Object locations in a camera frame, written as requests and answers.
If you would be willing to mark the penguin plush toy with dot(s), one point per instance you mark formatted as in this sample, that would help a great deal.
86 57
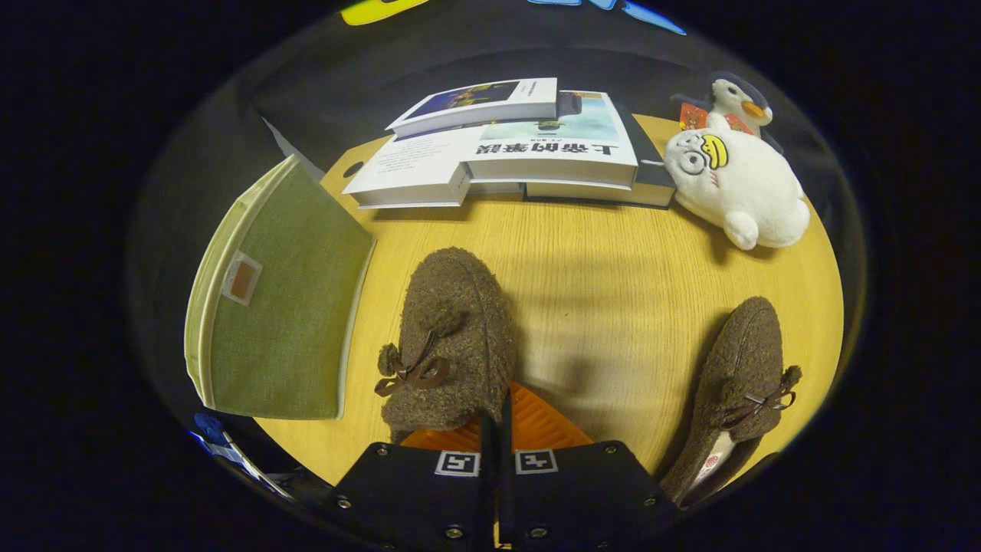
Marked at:
732 96

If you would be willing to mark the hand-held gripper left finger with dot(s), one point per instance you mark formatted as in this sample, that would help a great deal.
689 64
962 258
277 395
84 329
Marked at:
414 498

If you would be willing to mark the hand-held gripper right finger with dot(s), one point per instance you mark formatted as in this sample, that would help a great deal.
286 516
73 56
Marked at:
582 498

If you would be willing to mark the green fabric storage box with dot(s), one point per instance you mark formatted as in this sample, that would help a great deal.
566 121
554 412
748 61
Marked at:
291 322

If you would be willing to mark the book with sky photo cover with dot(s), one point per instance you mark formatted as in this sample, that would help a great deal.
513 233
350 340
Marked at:
552 153

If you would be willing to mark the white book with night photo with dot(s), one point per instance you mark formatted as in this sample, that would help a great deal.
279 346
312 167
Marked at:
490 111

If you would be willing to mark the brown fuzzy shoe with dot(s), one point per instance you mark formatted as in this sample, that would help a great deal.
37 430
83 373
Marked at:
739 353
460 307

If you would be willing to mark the blue crumpled cloth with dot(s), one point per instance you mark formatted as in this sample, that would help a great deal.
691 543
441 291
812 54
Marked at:
207 428

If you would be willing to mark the black book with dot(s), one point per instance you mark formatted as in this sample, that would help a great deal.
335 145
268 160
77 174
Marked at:
651 180

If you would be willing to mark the white duck plush toy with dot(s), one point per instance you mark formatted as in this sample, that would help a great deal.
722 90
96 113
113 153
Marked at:
747 192

